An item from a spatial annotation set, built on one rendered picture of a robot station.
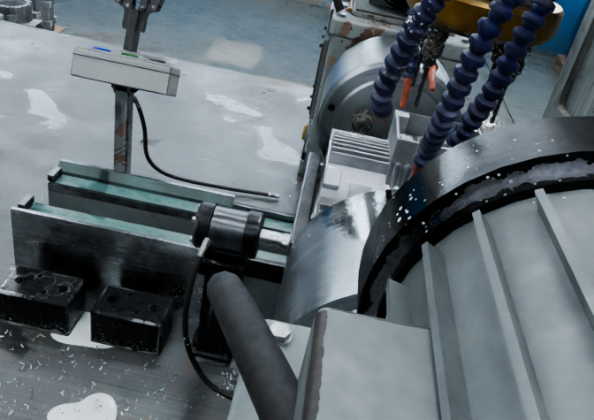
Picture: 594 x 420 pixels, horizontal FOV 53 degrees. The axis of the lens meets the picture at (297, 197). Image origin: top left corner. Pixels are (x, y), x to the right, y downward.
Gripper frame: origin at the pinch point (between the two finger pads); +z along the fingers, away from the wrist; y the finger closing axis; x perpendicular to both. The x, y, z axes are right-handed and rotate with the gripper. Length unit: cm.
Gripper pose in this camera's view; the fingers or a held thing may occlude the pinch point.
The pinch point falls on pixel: (133, 31)
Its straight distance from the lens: 111.5
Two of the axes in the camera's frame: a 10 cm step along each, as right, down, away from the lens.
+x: 0.4, -1.3, 9.9
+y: 9.8, 2.1, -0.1
